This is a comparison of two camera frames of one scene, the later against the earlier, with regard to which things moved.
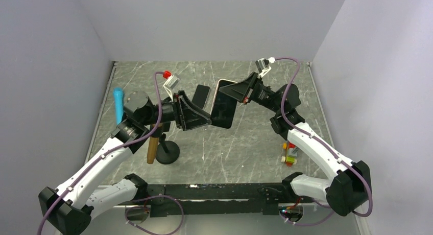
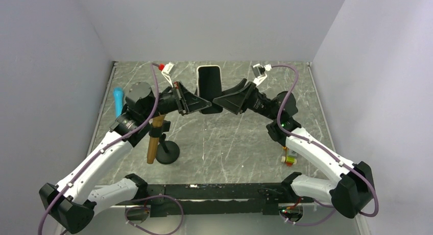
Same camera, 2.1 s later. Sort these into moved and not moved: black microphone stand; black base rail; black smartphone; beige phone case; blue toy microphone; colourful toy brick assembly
Moved: beige phone case; black smartphone
Not moved: blue toy microphone; black base rail; black microphone stand; colourful toy brick assembly
